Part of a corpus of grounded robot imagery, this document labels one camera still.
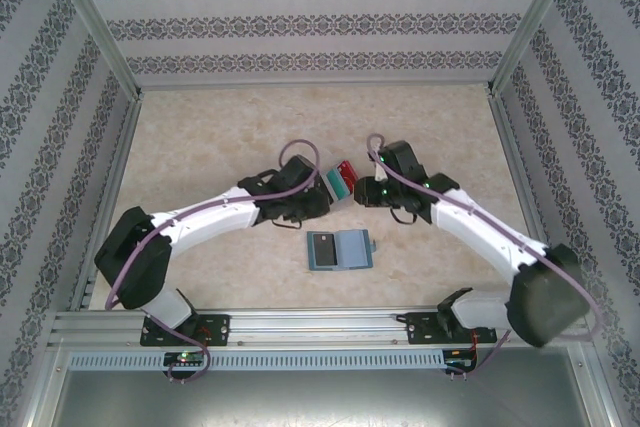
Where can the left controller circuit board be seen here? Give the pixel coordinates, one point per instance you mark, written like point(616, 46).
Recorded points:
point(185, 358)

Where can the grey metal panel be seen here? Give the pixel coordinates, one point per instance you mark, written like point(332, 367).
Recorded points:
point(300, 402)

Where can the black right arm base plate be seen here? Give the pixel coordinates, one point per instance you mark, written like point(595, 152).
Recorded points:
point(422, 329)

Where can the aluminium side rail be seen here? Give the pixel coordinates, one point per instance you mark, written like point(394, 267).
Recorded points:
point(111, 197)
point(525, 197)

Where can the red VIP card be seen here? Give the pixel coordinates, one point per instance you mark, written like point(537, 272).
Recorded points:
point(347, 172)

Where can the aluminium back rail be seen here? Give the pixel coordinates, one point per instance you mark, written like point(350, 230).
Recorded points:
point(315, 85)

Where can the aluminium front rail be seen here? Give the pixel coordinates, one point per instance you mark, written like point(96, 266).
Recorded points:
point(310, 327)

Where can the teal leather card holder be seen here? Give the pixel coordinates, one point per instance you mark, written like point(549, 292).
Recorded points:
point(355, 252)

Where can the green AION card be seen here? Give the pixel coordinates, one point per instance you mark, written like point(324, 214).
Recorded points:
point(339, 184)

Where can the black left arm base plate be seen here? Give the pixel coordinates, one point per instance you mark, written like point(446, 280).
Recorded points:
point(217, 329)

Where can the black VIP card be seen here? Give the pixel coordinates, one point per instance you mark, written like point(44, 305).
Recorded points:
point(324, 251)

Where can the clear acrylic card box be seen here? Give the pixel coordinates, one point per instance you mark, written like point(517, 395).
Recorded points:
point(334, 192)

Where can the controller circuit board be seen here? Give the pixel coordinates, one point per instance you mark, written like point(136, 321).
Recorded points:
point(185, 358)
point(460, 359)

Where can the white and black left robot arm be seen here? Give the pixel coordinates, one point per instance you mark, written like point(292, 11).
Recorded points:
point(210, 214)

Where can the aluminium frame post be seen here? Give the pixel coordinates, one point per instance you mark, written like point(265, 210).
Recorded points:
point(534, 22)
point(94, 22)

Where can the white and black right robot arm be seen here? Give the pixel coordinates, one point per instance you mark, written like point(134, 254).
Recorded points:
point(480, 222)

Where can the right controller circuit board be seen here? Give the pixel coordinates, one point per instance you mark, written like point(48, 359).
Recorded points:
point(460, 359)

